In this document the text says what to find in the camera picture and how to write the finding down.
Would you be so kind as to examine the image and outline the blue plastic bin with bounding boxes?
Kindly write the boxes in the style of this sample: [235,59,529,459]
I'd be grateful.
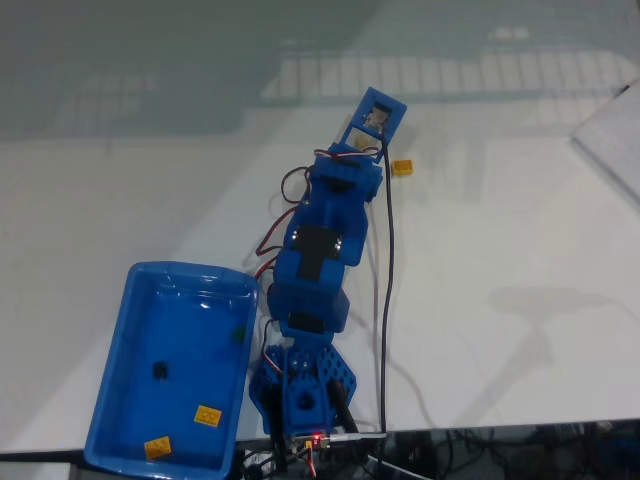
[83,261,260,480]

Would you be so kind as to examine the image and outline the black clamp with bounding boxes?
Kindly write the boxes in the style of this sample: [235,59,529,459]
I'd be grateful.
[267,384,290,474]
[327,379,360,434]

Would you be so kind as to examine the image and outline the white flat panel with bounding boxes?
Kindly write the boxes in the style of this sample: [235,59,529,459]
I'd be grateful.
[569,77,640,211]

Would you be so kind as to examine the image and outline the controller board with red light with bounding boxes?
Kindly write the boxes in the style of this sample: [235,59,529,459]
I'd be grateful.
[291,431,335,451]

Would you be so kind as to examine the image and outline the red white gripper servo wire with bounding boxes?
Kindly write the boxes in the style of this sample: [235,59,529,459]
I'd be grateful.
[313,147,381,164]

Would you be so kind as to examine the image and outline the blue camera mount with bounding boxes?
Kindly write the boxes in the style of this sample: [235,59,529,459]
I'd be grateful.
[341,86,408,164]

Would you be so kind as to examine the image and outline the red black arm servo wire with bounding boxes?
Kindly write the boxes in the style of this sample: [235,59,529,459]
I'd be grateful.
[254,167,314,281]

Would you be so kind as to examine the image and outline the thin white cable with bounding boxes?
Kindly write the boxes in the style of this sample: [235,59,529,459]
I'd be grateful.
[392,359,437,431]

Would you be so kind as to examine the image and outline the tangled black cables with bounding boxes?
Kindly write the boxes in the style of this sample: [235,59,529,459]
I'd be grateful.
[384,422,640,480]

